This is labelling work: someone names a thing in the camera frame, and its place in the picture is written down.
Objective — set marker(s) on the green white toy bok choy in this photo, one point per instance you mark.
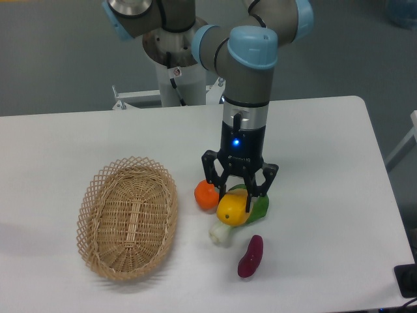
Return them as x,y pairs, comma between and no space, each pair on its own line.
220,232

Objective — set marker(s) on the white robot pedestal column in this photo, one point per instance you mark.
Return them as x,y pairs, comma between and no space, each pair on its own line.
181,79

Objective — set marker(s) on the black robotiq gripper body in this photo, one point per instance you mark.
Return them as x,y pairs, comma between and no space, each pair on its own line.
241,150

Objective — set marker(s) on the black device at table edge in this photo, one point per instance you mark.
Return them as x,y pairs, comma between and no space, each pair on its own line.
406,279

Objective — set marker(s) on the white metal base frame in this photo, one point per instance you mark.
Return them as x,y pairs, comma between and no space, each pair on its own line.
152,98

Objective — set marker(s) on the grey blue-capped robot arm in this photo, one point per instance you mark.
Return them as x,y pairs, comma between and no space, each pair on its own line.
244,54

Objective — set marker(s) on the orange toy fruit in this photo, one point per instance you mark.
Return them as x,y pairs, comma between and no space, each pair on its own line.
206,195

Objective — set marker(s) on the blue object top right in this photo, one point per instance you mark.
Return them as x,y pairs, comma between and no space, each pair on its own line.
402,13

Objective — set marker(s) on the purple toy sweet potato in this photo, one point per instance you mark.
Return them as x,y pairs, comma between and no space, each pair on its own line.
249,263

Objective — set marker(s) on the white frame at right edge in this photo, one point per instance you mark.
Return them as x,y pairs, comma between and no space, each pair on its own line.
405,145

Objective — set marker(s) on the oval woven wicker basket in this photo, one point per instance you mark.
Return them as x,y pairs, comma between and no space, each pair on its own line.
127,219

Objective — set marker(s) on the yellow toy mango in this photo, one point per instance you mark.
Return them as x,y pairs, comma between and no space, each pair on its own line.
232,208

